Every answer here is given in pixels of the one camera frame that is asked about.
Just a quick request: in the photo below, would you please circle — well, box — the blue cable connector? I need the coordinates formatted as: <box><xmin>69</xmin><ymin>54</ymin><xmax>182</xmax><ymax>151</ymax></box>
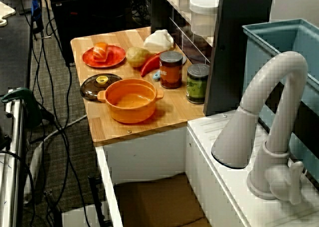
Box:
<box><xmin>31</xmin><ymin>0</ymin><xmax>42</xmax><ymax>21</ymax></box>

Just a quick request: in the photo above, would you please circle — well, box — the orange bread piece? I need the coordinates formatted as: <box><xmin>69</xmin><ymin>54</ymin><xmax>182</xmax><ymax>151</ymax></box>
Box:
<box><xmin>93</xmin><ymin>42</ymin><xmax>109</xmax><ymax>62</ymax></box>

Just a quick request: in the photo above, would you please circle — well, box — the teal plastic bin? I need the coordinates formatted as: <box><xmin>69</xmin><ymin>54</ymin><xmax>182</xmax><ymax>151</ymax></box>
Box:
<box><xmin>242</xmin><ymin>18</ymin><xmax>319</xmax><ymax>180</ymax></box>

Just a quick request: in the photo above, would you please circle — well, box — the black stand rod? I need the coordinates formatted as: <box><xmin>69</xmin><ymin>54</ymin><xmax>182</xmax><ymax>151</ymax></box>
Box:
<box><xmin>87</xmin><ymin>175</ymin><xmax>110</xmax><ymax>227</ymax></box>

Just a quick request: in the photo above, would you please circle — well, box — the large white lidded jar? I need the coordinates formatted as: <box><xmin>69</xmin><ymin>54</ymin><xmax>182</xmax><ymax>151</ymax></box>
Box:
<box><xmin>189</xmin><ymin>0</ymin><xmax>220</xmax><ymax>36</ymax></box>

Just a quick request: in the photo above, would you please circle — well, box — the metal rail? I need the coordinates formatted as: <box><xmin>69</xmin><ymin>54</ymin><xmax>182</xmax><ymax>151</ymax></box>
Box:
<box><xmin>0</xmin><ymin>88</ymin><xmax>25</xmax><ymax>227</ymax></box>

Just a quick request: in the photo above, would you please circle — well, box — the black desk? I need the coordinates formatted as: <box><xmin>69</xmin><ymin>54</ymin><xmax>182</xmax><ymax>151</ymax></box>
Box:
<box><xmin>0</xmin><ymin>0</ymin><xmax>33</xmax><ymax>90</ymax></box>

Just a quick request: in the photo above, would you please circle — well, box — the green label toy can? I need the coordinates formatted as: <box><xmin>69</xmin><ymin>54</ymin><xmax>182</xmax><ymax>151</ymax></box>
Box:
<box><xmin>186</xmin><ymin>63</ymin><xmax>210</xmax><ymax>104</ymax></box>

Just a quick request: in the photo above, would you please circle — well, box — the white cutting board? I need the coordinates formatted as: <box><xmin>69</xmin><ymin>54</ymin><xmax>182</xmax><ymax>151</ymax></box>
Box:
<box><xmin>0</xmin><ymin>1</ymin><xmax>16</xmax><ymax>27</ymax></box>

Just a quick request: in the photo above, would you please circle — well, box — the brown cardboard sheet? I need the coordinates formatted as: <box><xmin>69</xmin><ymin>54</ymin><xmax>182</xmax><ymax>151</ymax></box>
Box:
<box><xmin>114</xmin><ymin>174</ymin><xmax>212</xmax><ymax>227</ymax></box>

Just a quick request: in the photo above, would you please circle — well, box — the red chili pepper toy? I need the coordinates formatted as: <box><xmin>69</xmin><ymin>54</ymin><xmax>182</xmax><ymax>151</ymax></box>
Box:
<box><xmin>140</xmin><ymin>51</ymin><xmax>166</xmax><ymax>77</ymax></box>

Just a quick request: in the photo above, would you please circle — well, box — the grey power cable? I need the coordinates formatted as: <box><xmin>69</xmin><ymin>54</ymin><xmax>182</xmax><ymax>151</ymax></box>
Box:
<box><xmin>37</xmin><ymin>114</ymin><xmax>88</xmax><ymax>148</ymax></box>

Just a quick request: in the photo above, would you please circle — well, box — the dark grey upright panel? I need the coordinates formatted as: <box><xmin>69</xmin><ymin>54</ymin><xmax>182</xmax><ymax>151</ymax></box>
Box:
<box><xmin>203</xmin><ymin>0</ymin><xmax>274</xmax><ymax>117</ymax></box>

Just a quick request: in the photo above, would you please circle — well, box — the yellow-green toy pear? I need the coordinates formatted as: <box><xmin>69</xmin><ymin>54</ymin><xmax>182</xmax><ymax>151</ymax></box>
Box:
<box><xmin>126</xmin><ymin>46</ymin><xmax>153</xmax><ymax>68</ymax></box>

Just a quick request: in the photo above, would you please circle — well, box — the white box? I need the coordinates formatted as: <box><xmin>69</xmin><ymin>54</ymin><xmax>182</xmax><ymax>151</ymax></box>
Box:
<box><xmin>61</xmin><ymin>204</ymin><xmax>110</xmax><ymax>227</ymax></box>

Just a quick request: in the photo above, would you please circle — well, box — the green clamp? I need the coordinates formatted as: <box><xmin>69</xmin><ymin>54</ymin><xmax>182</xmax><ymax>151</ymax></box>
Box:
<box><xmin>1</xmin><ymin>87</ymin><xmax>43</xmax><ymax>128</ymax></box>

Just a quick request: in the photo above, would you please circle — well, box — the black looped cable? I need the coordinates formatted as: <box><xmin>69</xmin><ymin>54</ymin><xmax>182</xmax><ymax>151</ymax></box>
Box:
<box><xmin>0</xmin><ymin>149</ymin><xmax>36</xmax><ymax>227</ymax></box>

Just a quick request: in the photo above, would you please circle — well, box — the thin black cable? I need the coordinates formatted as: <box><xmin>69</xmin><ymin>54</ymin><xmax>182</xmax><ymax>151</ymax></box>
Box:
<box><xmin>19</xmin><ymin>0</ymin><xmax>50</xmax><ymax>128</ymax></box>

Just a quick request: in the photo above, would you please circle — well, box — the orange plastic pot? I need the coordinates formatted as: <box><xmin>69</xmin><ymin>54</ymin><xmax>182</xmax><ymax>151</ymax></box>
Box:
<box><xmin>97</xmin><ymin>78</ymin><xmax>164</xmax><ymax>124</ymax></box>

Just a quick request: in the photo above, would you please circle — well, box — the white toy milk jug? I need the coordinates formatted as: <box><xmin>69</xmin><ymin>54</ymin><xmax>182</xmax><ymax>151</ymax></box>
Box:
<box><xmin>143</xmin><ymin>29</ymin><xmax>175</xmax><ymax>53</ymax></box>

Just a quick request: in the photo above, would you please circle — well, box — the long black cable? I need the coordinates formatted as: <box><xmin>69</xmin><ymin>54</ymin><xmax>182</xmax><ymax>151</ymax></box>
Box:
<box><xmin>41</xmin><ymin>0</ymin><xmax>92</xmax><ymax>227</ymax></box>

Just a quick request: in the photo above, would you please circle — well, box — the white power strip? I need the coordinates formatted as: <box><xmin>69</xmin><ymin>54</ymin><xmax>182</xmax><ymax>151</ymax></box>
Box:
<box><xmin>23</xmin><ymin>141</ymin><xmax>44</xmax><ymax>205</ymax></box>

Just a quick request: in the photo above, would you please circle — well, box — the red plate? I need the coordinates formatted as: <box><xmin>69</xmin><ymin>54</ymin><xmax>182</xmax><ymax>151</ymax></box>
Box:
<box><xmin>82</xmin><ymin>44</ymin><xmax>127</xmax><ymax>68</ymax></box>

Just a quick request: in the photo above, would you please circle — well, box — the dark lid yellow knob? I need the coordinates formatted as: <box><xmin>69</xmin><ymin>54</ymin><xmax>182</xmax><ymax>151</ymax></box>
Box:
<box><xmin>80</xmin><ymin>73</ymin><xmax>123</xmax><ymax>102</ymax></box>

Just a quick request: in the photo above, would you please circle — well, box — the black shelf unit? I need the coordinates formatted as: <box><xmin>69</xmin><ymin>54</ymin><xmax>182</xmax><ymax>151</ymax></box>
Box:
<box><xmin>151</xmin><ymin>0</ymin><xmax>217</xmax><ymax>64</ymax></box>

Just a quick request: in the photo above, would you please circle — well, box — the white toy sink unit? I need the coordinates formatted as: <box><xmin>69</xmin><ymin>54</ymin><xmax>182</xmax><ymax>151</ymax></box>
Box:
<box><xmin>95</xmin><ymin>109</ymin><xmax>319</xmax><ymax>227</ymax></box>

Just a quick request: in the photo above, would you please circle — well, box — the grey toy faucet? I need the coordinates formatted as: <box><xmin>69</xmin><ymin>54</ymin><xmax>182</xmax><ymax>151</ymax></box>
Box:
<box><xmin>211</xmin><ymin>51</ymin><xmax>309</xmax><ymax>205</ymax></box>

